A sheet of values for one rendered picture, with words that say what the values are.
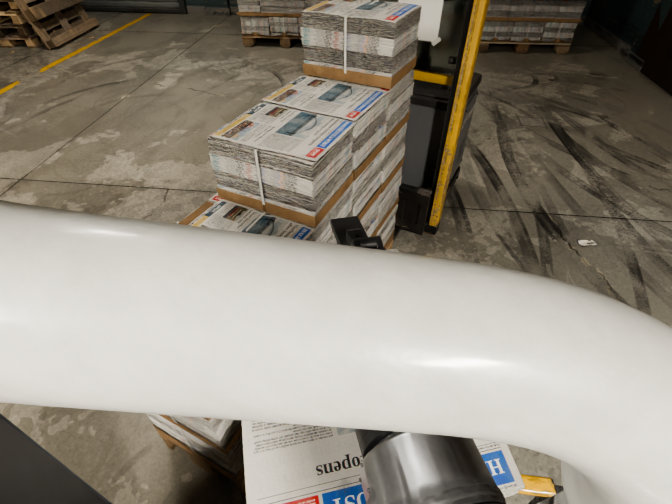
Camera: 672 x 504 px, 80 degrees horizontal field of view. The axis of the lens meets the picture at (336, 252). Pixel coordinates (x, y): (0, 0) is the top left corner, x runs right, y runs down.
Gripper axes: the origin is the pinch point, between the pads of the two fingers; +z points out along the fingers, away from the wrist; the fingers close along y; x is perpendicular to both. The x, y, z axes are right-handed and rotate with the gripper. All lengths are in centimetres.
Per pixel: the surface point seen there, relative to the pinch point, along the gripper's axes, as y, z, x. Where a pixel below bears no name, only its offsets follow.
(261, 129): 16, 90, -3
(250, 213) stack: 41, 82, -10
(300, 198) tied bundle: 31, 71, 5
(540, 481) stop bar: 48, -11, 35
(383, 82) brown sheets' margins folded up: 11, 113, 44
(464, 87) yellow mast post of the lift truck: 23, 142, 94
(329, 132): 16, 83, 17
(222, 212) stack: 41, 84, -19
